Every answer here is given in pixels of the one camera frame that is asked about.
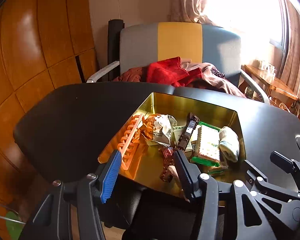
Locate large cracker pack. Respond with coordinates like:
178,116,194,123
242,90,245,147
199,164,229,176

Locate beige knit sock roll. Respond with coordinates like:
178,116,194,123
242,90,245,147
219,126,239,163

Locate window curtain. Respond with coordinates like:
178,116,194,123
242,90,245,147
170,0,215,25
277,0,300,98

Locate gold red tin box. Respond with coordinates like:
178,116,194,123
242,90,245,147
98,93,246,197

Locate clear glass tray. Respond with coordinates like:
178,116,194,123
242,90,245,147
257,61,276,76

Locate middle window curtain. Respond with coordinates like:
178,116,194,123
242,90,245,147
277,0,300,98

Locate orange plastic rack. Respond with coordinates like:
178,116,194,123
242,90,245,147
117,114,144,171

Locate red small snack packet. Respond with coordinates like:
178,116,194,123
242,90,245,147
159,147,174,166

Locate orange muffin snack bag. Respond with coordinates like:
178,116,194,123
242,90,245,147
140,114,177,147

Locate pink brown cloth pile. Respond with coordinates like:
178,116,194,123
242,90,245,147
114,59,245,98

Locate red cloth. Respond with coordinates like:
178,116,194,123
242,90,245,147
146,57,202,87

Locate grey yellow blue armchair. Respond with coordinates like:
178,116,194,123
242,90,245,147
87,19,269,103

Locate green white small carton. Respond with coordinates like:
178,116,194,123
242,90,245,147
172,126,193,159

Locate wooden side table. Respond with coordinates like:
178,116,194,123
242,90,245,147
244,65,298,100

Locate left window curtain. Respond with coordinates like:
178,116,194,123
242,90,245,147
170,0,215,25

